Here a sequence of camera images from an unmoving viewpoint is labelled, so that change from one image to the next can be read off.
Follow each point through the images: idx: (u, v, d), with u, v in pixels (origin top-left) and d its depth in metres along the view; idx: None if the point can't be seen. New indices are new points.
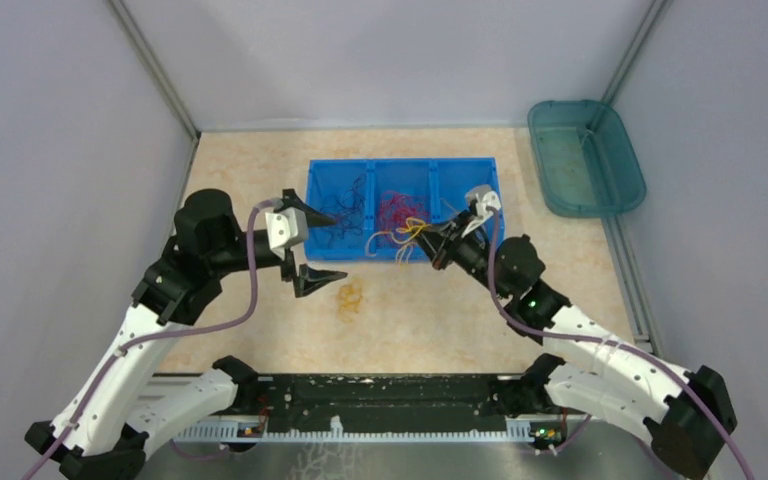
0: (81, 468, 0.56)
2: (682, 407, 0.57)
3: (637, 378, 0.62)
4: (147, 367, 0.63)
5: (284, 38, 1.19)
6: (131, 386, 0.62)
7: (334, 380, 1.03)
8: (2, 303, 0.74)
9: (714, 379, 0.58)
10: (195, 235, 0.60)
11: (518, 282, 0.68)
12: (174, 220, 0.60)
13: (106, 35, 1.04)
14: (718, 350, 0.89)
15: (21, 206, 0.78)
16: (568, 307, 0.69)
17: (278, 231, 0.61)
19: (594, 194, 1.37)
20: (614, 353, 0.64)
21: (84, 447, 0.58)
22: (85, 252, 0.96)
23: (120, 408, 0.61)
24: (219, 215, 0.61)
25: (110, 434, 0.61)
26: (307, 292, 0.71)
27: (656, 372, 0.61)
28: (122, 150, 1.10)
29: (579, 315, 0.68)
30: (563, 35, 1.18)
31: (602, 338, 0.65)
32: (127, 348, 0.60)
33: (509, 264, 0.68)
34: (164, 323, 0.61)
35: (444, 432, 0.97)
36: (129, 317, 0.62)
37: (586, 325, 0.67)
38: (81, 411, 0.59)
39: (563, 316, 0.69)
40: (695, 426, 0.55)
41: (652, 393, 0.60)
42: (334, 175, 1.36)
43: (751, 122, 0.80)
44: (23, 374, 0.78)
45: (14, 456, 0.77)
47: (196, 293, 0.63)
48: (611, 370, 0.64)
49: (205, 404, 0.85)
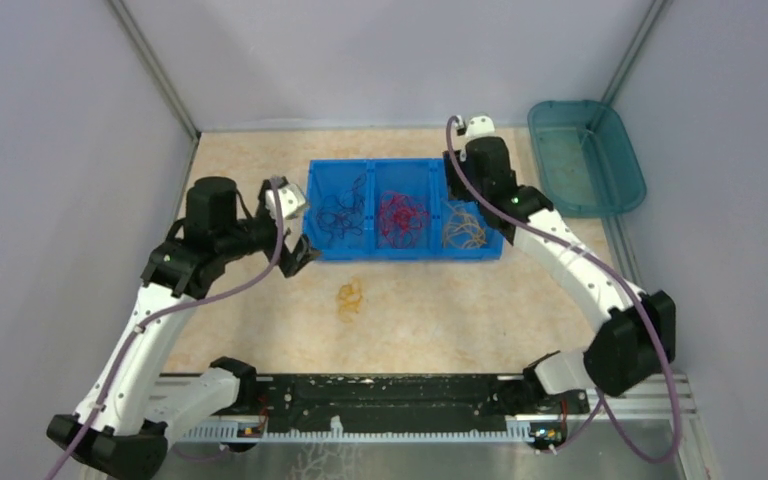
0: (116, 445, 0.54)
2: (623, 320, 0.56)
3: (590, 286, 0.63)
4: (163, 345, 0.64)
5: (285, 38, 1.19)
6: (151, 364, 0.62)
7: (334, 380, 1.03)
8: (2, 302, 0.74)
9: (665, 304, 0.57)
10: (207, 210, 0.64)
11: (485, 169, 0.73)
12: (187, 199, 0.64)
13: (107, 36, 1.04)
14: (718, 351, 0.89)
15: (21, 204, 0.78)
16: (550, 212, 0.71)
17: (289, 202, 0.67)
19: (594, 194, 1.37)
20: (576, 256, 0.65)
21: (114, 427, 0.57)
22: (86, 254, 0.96)
23: (143, 386, 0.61)
24: (227, 192, 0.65)
25: (135, 416, 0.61)
26: (295, 275, 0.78)
27: (611, 284, 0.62)
28: (123, 149, 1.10)
29: (559, 221, 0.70)
30: (563, 36, 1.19)
31: (571, 243, 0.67)
32: (146, 324, 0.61)
33: (473, 147, 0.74)
34: (179, 295, 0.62)
35: (444, 432, 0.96)
36: (141, 297, 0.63)
37: (560, 230, 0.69)
38: (107, 392, 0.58)
39: (540, 217, 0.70)
40: (630, 337, 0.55)
41: (600, 302, 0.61)
42: (334, 175, 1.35)
43: (751, 123, 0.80)
44: (24, 375, 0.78)
45: (17, 458, 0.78)
47: (204, 266, 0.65)
48: (570, 275, 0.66)
49: (212, 398, 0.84)
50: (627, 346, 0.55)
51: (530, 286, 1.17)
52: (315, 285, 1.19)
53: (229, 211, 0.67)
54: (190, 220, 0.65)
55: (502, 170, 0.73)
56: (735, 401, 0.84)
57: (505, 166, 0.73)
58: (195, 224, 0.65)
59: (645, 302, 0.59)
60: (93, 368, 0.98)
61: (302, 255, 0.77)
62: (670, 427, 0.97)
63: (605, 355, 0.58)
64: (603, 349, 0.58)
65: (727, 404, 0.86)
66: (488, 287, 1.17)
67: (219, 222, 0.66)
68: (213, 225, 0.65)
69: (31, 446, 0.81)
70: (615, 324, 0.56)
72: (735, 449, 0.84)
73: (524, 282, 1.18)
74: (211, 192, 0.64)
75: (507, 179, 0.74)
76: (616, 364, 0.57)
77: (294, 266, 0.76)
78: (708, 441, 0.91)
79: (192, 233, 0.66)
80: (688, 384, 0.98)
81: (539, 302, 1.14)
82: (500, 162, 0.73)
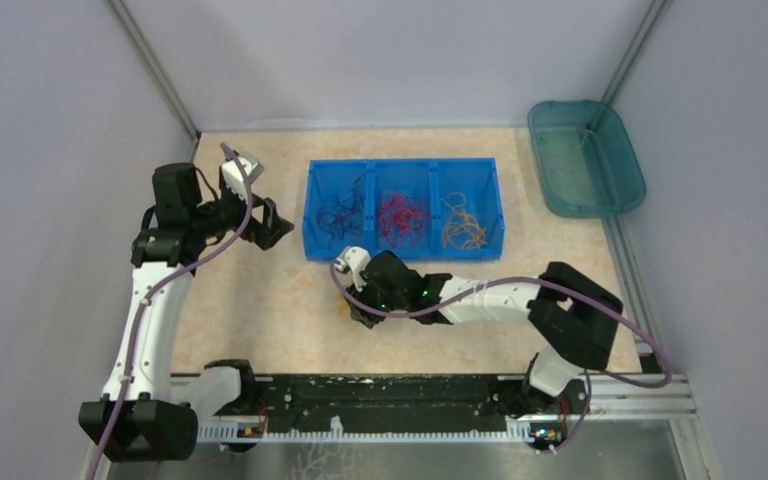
0: (157, 406, 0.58)
2: (544, 306, 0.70)
3: (506, 300, 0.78)
4: (171, 316, 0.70)
5: (284, 38, 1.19)
6: (164, 333, 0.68)
7: (334, 381, 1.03)
8: (2, 301, 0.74)
9: (560, 271, 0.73)
10: (176, 186, 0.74)
11: (393, 282, 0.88)
12: (156, 183, 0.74)
13: (106, 35, 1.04)
14: (719, 352, 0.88)
15: (20, 204, 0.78)
16: (449, 280, 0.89)
17: (242, 164, 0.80)
19: (594, 193, 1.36)
20: (484, 292, 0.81)
21: (148, 392, 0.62)
22: (86, 255, 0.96)
23: (163, 355, 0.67)
24: (188, 168, 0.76)
25: (163, 384, 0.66)
26: (272, 245, 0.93)
27: (516, 287, 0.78)
28: (122, 149, 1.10)
29: (458, 282, 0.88)
30: (563, 36, 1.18)
31: (473, 287, 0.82)
32: (151, 295, 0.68)
33: (373, 273, 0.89)
34: (175, 264, 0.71)
35: (444, 432, 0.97)
36: (138, 277, 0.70)
37: (464, 285, 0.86)
38: (131, 365, 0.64)
39: (446, 291, 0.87)
40: (555, 314, 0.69)
41: (518, 304, 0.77)
42: (334, 175, 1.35)
43: (751, 124, 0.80)
44: (23, 375, 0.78)
45: (17, 458, 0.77)
47: (187, 239, 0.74)
48: (492, 307, 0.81)
49: (218, 390, 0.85)
50: (563, 322, 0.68)
51: None
52: (314, 285, 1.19)
53: (194, 190, 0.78)
54: (163, 203, 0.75)
55: (402, 276, 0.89)
56: (737, 403, 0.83)
57: (404, 270, 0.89)
58: (167, 205, 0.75)
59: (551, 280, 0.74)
60: (95, 368, 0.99)
61: (272, 223, 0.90)
62: (670, 427, 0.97)
63: (563, 341, 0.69)
64: (556, 339, 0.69)
65: (730, 405, 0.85)
66: None
67: (188, 199, 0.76)
68: (184, 201, 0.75)
69: (31, 445, 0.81)
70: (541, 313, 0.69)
72: (736, 449, 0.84)
73: None
74: (176, 171, 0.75)
75: (412, 281, 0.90)
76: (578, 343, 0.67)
77: (269, 234, 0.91)
78: (708, 442, 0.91)
79: (167, 214, 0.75)
80: (688, 384, 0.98)
81: None
82: (403, 275, 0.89)
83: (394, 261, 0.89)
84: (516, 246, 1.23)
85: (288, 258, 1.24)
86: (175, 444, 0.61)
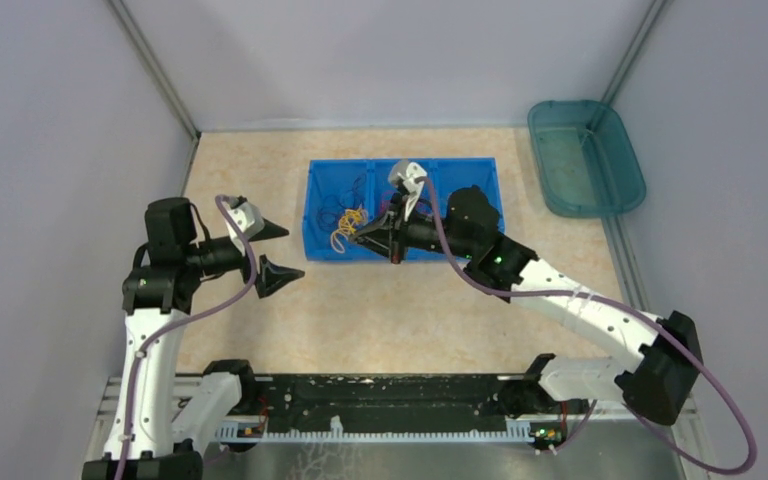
0: (159, 467, 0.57)
2: (657, 355, 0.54)
3: (610, 329, 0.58)
4: (170, 363, 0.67)
5: (284, 39, 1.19)
6: (163, 382, 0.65)
7: (334, 381, 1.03)
8: (6, 302, 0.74)
9: (686, 324, 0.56)
10: (167, 225, 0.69)
11: (475, 235, 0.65)
12: (147, 220, 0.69)
13: (107, 36, 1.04)
14: (716, 351, 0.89)
15: (21, 203, 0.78)
16: (536, 261, 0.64)
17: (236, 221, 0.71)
19: (594, 193, 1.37)
20: (587, 305, 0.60)
21: (151, 449, 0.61)
22: (88, 255, 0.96)
23: (163, 406, 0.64)
24: (182, 204, 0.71)
25: (167, 435, 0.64)
26: (270, 293, 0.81)
27: (629, 320, 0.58)
28: (123, 149, 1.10)
29: (548, 267, 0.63)
30: (563, 36, 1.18)
31: (573, 289, 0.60)
32: (147, 347, 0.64)
33: (460, 215, 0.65)
34: (169, 310, 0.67)
35: (445, 432, 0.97)
36: (132, 324, 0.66)
37: (556, 278, 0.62)
38: (130, 422, 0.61)
39: (529, 270, 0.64)
40: (669, 373, 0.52)
41: (627, 344, 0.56)
42: (335, 175, 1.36)
43: (752, 125, 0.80)
44: (29, 374, 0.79)
45: (23, 458, 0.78)
47: (181, 278, 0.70)
48: (582, 322, 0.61)
49: (221, 401, 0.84)
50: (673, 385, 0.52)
51: None
52: (315, 285, 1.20)
53: (189, 226, 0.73)
54: (155, 241, 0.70)
55: (489, 232, 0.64)
56: None
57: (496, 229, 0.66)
58: (159, 243, 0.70)
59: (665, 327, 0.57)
60: (98, 368, 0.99)
61: (268, 276, 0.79)
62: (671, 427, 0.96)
63: (647, 394, 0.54)
64: (644, 390, 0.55)
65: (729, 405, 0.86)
66: None
67: (181, 236, 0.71)
68: (177, 238, 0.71)
69: (36, 449, 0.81)
70: (651, 365, 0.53)
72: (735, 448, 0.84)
73: None
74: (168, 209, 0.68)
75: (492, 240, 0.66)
76: (665, 405, 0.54)
77: (264, 287, 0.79)
78: (708, 441, 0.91)
79: (160, 252, 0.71)
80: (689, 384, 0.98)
81: None
82: (493, 230, 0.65)
83: (491, 210, 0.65)
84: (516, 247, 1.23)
85: (288, 258, 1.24)
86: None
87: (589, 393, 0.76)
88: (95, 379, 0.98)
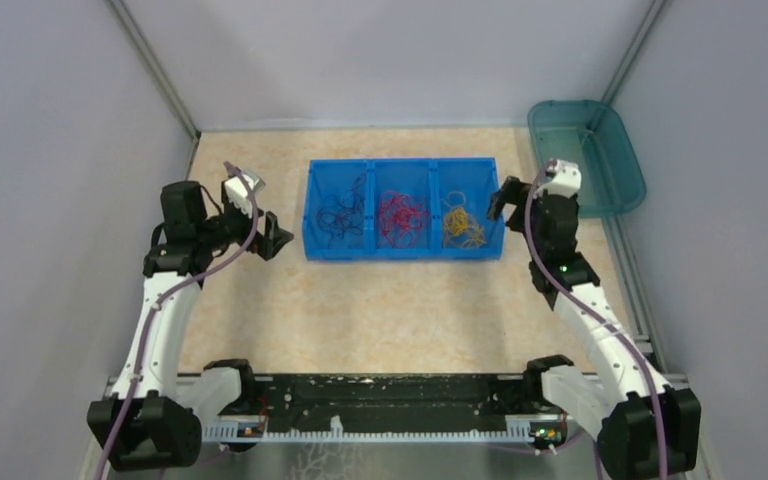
0: (164, 401, 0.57)
2: (639, 406, 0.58)
3: (615, 365, 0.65)
4: (178, 323, 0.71)
5: (285, 39, 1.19)
6: (170, 334, 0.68)
7: (334, 380, 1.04)
8: (3, 303, 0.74)
9: (690, 405, 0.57)
10: (183, 204, 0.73)
11: (551, 232, 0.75)
12: (162, 202, 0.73)
13: (107, 36, 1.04)
14: (718, 351, 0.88)
15: (19, 203, 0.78)
16: (594, 286, 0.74)
17: (248, 182, 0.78)
19: (594, 193, 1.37)
20: (607, 338, 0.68)
21: (158, 389, 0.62)
22: (87, 254, 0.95)
23: (170, 357, 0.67)
24: (193, 184, 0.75)
25: (171, 384, 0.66)
26: (274, 255, 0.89)
27: (635, 368, 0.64)
28: (122, 149, 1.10)
29: (600, 296, 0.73)
30: (563, 35, 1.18)
31: (606, 320, 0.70)
32: (163, 301, 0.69)
33: (544, 210, 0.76)
34: (185, 274, 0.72)
35: (446, 432, 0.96)
36: (148, 287, 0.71)
37: (600, 307, 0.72)
38: (140, 365, 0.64)
39: (586, 290, 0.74)
40: (640, 427, 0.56)
41: (620, 382, 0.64)
42: (335, 175, 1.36)
43: (751, 125, 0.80)
44: (25, 374, 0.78)
45: (20, 457, 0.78)
47: (197, 251, 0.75)
48: (598, 350, 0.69)
49: (220, 392, 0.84)
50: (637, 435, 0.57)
51: (531, 286, 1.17)
52: (315, 285, 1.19)
53: (199, 205, 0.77)
54: (170, 221, 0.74)
55: (564, 240, 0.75)
56: (736, 404, 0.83)
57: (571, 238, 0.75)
58: (173, 222, 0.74)
59: (668, 397, 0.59)
60: (98, 367, 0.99)
61: (272, 235, 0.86)
62: None
63: (612, 434, 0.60)
64: (613, 427, 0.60)
65: (730, 406, 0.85)
66: (488, 288, 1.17)
67: (194, 216, 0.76)
68: (191, 218, 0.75)
69: (33, 448, 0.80)
70: (627, 409, 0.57)
72: (736, 448, 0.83)
73: (525, 281, 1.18)
74: (183, 190, 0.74)
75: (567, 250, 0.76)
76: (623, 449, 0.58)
77: (271, 246, 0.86)
78: (709, 443, 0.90)
79: (175, 230, 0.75)
80: (688, 384, 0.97)
81: (539, 302, 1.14)
82: (567, 235, 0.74)
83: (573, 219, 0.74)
84: (516, 247, 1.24)
85: (288, 258, 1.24)
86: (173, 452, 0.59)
87: (571, 404, 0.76)
88: (94, 378, 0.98)
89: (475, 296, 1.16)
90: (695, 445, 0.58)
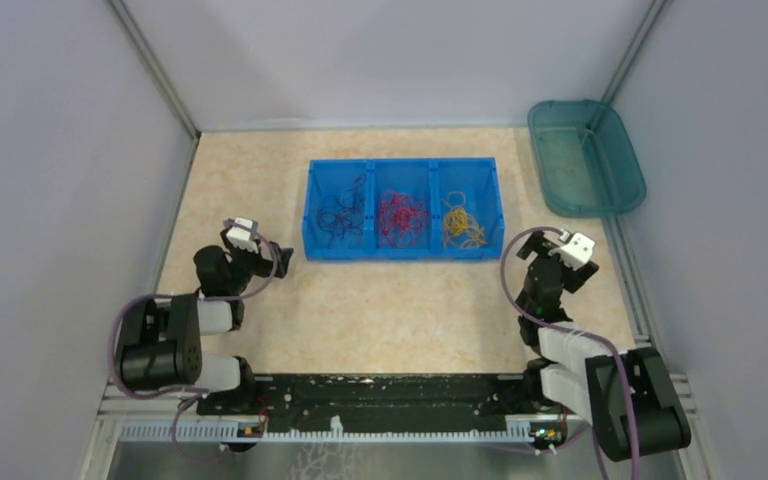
0: (190, 298, 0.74)
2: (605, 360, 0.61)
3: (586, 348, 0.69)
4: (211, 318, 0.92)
5: (285, 39, 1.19)
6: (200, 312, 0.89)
7: (334, 380, 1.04)
8: (1, 302, 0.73)
9: (651, 357, 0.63)
10: (215, 272, 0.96)
11: (539, 295, 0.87)
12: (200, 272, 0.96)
13: (107, 36, 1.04)
14: (719, 350, 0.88)
15: (17, 202, 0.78)
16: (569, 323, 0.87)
17: (246, 227, 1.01)
19: (594, 193, 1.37)
20: (577, 337, 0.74)
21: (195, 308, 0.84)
22: (86, 253, 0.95)
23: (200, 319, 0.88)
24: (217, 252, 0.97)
25: None
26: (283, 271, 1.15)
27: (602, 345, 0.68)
28: (122, 149, 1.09)
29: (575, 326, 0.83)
30: (563, 35, 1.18)
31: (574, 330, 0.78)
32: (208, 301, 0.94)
33: (533, 275, 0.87)
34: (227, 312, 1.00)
35: (445, 432, 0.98)
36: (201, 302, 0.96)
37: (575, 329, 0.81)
38: None
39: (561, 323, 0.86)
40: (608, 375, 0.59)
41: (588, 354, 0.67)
42: (334, 175, 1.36)
43: (752, 124, 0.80)
44: (23, 374, 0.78)
45: (18, 458, 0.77)
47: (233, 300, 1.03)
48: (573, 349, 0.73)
49: (217, 376, 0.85)
50: (609, 380, 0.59)
51: None
52: (315, 285, 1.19)
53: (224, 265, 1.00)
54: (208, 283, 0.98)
55: (546, 302, 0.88)
56: (737, 403, 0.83)
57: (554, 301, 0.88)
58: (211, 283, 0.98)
59: (633, 357, 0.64)
60: (98, 367, 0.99)
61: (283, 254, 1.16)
62: None
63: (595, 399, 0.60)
64: (591, 390, 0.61)
65: (731, 406, 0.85)
66: (488, 288, 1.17)
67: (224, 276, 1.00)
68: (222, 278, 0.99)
69: (32, 448, 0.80)
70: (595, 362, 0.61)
72: (737, 448, 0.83)
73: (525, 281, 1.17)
74: (213, 263, 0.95)
75: (547, 305, 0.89)
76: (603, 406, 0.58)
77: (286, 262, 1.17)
78: (710, 443, 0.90)
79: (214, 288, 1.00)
80: (688, 384, 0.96)
81: None
82: (549, 299, 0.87)
83: (557, 286, 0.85)
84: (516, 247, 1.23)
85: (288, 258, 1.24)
86: (173, 365, 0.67)
87: (568, 397, 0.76)
88: (93, 378, 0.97)
89: (474, 296, 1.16)
90: (676, 397, 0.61)
